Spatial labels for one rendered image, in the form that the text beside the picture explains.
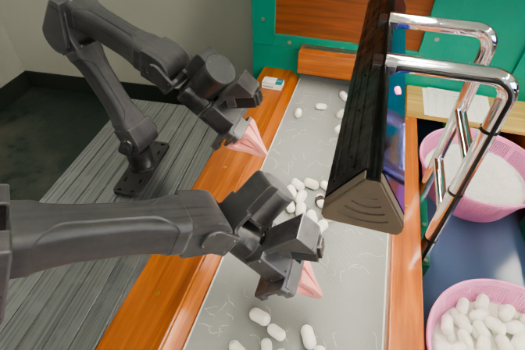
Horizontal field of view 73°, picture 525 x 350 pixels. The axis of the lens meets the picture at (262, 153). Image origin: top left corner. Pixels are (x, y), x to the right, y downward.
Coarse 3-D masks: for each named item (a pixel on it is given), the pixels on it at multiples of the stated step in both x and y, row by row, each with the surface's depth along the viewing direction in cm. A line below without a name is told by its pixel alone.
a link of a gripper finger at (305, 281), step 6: (306, 276) 54; (300, 282) 53; (306, 282) 54; (312, 282) 56; (300, 288) 58; (306, 288) 55; (312, 288) 55; (300, 294) 58; (306, 294) 58; (312, 294) 58; (318, 294) 57
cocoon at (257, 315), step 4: (252, 308) 59; (256, 308) 59; (252, 312) 58; (256, 312) 58; (260, 312) 58; (264, 312) 58; (252, 316) 58; (256, 316) 58; (260, 316) 57; (264, 316) 57; (268, 316) 58; (256, 320) 58; (260, 320) 57; (264, 320) 57; (268, 320) 57; (260, 324) 58; (264, 324) 57
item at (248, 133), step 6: (246, 132) 67; (252, 132) 69; (246, 138) 68; (252, 138) 69; (228, 144) 70; (234, 144) 70; (240, 144) 72; (258, 144) 70; (240, 150) 72; (246, 150) 72; (252, 150) 72; (264, 150) 71; (264, 156) 73
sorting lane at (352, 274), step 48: (336, 96) 108; (288, 144) 92; (336, 144) 92; (336, 240) 70; (384, 240) 70; (240, 288) 63; (336, 288) 63; (384, 288) 63; (192, 336) 57; (240, 336) 57; (288, 336) 57; (336, 336) 57
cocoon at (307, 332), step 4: (304, 328) 56; (308, 328) 56; (304, 332) 56; (308, 332) 56; (312, 332) 56; (304, 336) 56; (308, 336) 55; (312, 336) 55; (304, 340) 55; (308, 340) 55; (312, 340) 55; (304, 344) 55; (308, 344) 55; (312, 344) 55; (308, 348) 55; (312, 348) 55
